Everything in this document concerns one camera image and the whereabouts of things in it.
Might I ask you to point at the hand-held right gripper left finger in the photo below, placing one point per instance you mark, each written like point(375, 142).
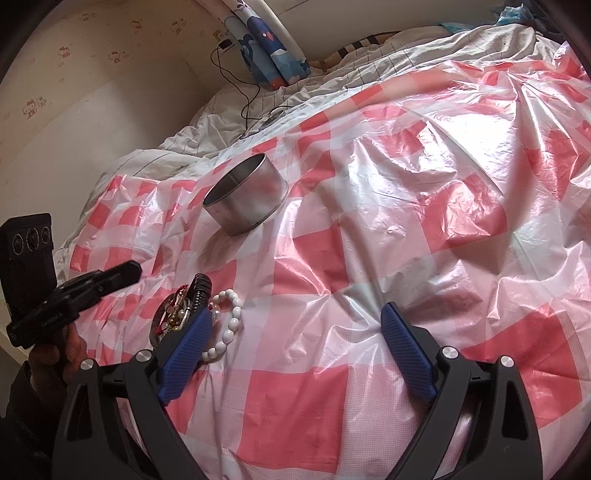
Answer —
point(184, 355)

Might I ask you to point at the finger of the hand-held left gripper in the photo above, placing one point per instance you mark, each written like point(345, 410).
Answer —
point(117, 274)

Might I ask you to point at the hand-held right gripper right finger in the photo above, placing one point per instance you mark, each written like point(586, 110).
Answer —
point(406, 350)

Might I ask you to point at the pile of mixed jewellery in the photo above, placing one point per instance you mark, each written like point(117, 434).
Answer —
point(156, 323)

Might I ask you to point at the round metal tin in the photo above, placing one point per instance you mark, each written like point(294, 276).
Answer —
point(249, 207)

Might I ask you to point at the person's left hand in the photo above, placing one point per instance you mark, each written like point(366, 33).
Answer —
point(60, 355)

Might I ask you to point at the pink checkered plastic sheet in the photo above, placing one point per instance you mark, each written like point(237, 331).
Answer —
point(369, 230)

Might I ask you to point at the round dark device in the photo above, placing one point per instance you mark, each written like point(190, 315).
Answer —
point(270, 121)

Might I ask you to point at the black charger plug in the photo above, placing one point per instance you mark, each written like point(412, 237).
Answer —
point(226, 45)

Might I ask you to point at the blue printed curtain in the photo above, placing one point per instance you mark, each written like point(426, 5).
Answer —
point(263, 41)

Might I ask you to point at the white quilt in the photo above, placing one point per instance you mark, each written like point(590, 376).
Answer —
point(415, 50)

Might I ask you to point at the striped pillow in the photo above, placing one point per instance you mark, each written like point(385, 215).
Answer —
point(364, 41)

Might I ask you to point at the white headboard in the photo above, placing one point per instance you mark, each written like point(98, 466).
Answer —
point(369, 18)

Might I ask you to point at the light blue cloth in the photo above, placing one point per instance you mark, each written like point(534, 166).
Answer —
point(512, 16)

